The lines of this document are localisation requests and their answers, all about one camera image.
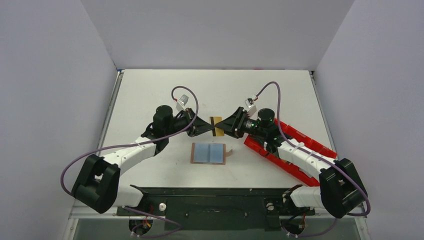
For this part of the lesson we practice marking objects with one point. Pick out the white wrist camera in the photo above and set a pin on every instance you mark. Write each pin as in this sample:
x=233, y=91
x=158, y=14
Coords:
x=181, y=103
x=250, y=106

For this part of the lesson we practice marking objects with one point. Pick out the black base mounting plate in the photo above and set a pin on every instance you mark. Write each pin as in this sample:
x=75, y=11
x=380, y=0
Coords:
x=214, y=209

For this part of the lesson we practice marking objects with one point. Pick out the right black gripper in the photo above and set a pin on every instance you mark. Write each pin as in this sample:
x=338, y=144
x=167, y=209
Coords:
x=238, y=120

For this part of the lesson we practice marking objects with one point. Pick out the red plastic compartment tray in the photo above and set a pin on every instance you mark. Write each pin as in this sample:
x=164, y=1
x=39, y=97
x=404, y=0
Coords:
x=300, y=140

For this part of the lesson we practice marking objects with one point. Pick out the brown leather card holder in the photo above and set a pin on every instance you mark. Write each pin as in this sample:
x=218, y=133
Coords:
x=209, y=153

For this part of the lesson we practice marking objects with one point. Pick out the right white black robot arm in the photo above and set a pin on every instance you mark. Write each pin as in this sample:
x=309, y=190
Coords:
x=340, y=188

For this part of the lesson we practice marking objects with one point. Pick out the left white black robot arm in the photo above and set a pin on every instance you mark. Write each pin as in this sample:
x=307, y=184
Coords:
x=98, y=182

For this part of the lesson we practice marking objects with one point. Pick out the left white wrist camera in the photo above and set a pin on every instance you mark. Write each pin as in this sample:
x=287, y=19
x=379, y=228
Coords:
x=181, y=103

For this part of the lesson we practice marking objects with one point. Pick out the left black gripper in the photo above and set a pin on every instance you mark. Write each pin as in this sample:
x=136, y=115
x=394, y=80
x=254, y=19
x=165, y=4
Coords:
x=191, y=122

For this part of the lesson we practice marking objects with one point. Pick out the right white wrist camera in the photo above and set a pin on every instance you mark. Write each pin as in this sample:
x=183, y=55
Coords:
x=250, y=106

